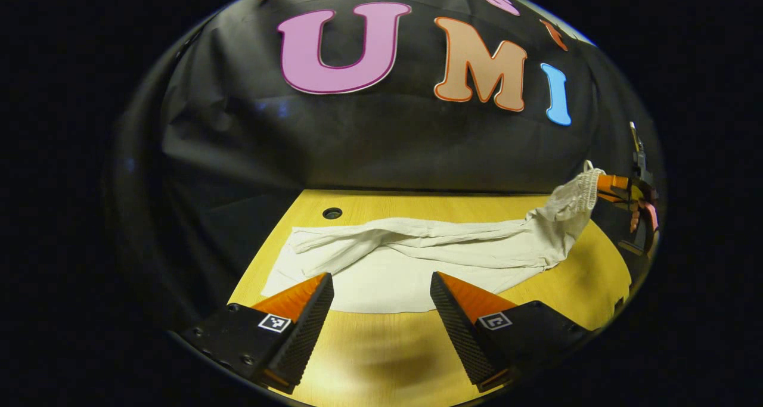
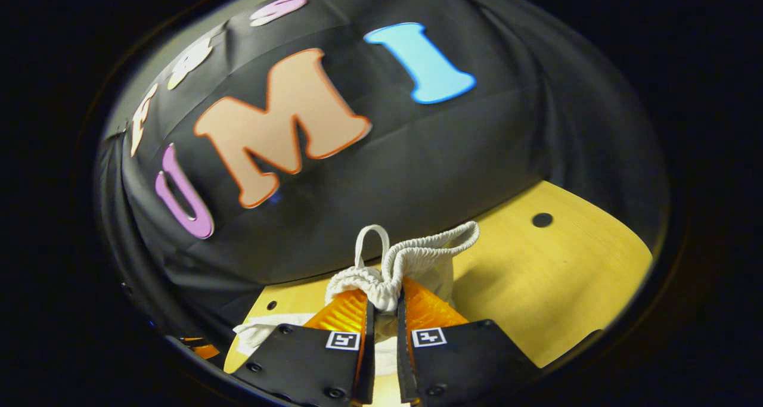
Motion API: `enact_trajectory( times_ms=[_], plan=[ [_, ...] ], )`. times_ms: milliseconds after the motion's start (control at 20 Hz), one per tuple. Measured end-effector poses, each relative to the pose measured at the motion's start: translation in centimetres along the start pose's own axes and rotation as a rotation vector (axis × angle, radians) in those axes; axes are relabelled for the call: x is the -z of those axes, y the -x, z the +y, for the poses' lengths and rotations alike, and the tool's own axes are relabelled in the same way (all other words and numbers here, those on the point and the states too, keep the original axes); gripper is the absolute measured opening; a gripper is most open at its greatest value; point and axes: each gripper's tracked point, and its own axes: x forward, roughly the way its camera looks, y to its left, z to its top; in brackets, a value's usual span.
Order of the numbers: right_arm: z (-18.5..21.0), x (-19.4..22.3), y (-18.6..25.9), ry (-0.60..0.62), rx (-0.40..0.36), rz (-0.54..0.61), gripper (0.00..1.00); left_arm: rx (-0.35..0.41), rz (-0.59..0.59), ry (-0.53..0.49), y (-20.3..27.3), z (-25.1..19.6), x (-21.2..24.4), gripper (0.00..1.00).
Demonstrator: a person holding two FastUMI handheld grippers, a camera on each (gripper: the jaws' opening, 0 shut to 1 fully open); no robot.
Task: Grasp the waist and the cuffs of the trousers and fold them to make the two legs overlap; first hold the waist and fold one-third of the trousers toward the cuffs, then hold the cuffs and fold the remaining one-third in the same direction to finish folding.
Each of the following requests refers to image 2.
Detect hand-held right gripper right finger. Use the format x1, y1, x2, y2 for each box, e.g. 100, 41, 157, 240
396, 277, 538, 405

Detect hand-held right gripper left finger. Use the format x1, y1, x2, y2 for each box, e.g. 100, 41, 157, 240
232, 288, 377, 405

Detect white jeans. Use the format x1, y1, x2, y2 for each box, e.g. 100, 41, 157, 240
232, 221, 480, 378

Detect black backdrop cloth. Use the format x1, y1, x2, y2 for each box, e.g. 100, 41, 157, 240
98, 0, 669, 348

